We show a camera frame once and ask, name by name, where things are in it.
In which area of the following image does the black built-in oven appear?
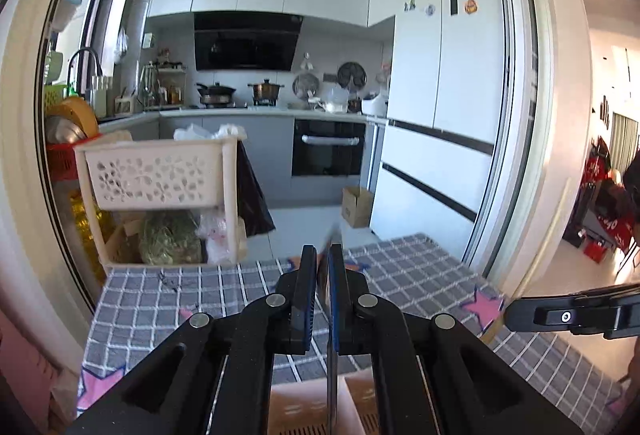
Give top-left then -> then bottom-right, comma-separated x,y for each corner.
292,120 -> 367,177

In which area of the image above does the thin metal utensil handle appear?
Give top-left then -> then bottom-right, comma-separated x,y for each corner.
319,218 -> 343,435

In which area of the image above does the beige plastic basket rack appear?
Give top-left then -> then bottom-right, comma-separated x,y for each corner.
74,130 -> 246,270

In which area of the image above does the black wok on stove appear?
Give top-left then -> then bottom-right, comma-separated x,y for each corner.
196,83 -> 235,108

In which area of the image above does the cardboard box on floor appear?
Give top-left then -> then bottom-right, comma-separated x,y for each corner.
341,186 -> 374,229

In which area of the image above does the white refrigerator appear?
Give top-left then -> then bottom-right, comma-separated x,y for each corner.
370,0 -> 506,259

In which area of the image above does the steel pot on stove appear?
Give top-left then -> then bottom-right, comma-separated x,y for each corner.
248,78 -> 282,106

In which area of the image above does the black plastic bag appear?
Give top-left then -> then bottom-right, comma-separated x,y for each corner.
236,141 -> 276,237

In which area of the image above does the black kitchen faucet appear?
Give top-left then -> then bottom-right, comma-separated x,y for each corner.
66,46 -> 103,99

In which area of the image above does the black range hood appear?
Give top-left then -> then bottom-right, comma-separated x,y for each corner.
193,11 -> 304,72

